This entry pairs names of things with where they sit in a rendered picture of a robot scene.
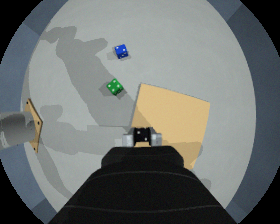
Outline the tan square mat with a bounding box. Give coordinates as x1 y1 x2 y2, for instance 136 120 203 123
131 84 210 169

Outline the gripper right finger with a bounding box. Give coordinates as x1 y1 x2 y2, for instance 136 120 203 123
148 127 162 147

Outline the green die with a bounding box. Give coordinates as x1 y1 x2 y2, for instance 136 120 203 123
106 78 124 96

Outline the blue die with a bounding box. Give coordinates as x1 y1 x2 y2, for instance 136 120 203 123
115 44 128 59

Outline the black die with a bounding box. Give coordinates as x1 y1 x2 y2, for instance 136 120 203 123
136 128 149 142

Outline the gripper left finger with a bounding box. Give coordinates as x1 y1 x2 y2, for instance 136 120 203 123
122 127 136 147

